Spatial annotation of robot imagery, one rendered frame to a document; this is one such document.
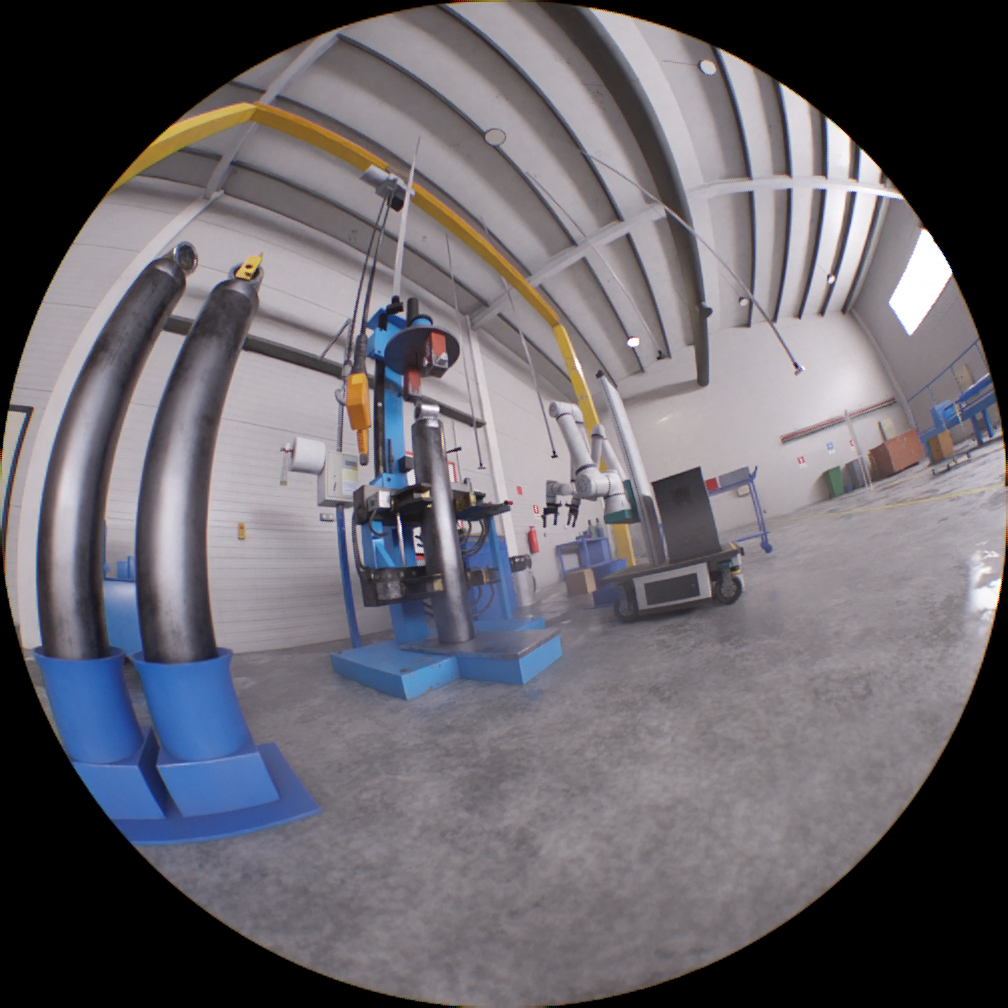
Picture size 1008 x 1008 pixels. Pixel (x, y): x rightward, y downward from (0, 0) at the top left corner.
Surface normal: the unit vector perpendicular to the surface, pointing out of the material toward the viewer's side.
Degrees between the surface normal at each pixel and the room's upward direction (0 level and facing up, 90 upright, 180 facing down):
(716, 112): 173
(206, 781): 90
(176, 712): 90
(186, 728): 90
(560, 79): 173
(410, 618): 90
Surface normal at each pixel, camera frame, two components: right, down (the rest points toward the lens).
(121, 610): 0.79, -0.27
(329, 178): 0.26, 0.92
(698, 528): -0.63, -0.06
